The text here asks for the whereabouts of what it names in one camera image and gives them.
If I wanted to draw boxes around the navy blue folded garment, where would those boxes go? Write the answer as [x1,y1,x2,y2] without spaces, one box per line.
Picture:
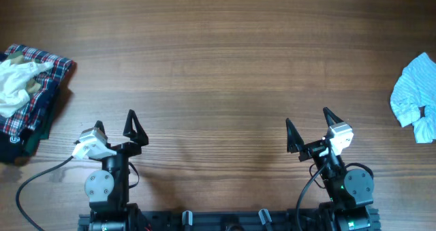
[0,77,59,164]

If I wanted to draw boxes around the olive green garment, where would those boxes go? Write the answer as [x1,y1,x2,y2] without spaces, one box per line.
[7,51,42,94]

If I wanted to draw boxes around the dark green folded garment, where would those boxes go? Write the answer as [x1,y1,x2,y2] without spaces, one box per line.
[23,97,58,157]

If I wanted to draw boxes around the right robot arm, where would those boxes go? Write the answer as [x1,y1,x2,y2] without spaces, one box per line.
[285,107,379,230]

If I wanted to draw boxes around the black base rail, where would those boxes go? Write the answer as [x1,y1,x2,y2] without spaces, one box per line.
[78,208,382,231]

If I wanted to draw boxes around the red blue plaid shirt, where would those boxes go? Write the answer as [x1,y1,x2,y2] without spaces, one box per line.
[1,44,76,136]

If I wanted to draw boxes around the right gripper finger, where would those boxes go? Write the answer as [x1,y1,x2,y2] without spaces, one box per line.
[323,107,343,127]
[285,118,305,153]

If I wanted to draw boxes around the light blue striped baby pants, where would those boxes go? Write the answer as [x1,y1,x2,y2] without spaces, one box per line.
[390,52,435,144]

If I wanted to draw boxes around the white baby garment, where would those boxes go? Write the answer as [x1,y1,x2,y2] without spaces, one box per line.
[1,59,54,118]

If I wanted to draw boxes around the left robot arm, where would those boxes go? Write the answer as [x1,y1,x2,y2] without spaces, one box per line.
[78,110,152,231]

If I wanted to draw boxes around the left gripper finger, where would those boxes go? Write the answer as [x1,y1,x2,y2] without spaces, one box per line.
[123,110,149,146]
[94,121,106,136]

